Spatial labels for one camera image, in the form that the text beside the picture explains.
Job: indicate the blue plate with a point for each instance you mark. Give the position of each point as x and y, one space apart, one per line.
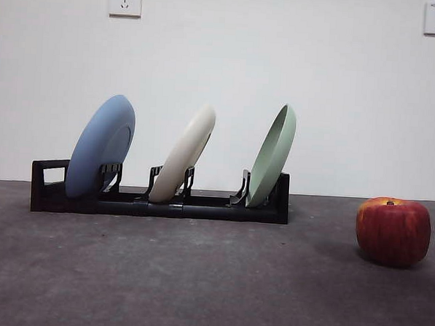
94 145

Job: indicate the black plate rack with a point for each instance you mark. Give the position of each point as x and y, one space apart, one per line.
200 212

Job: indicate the pale yellow plate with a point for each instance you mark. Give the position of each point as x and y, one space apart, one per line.
181 157

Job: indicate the green plate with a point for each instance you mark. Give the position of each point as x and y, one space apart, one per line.
272 162

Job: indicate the red apple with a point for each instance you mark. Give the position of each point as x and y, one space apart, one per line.
392 234

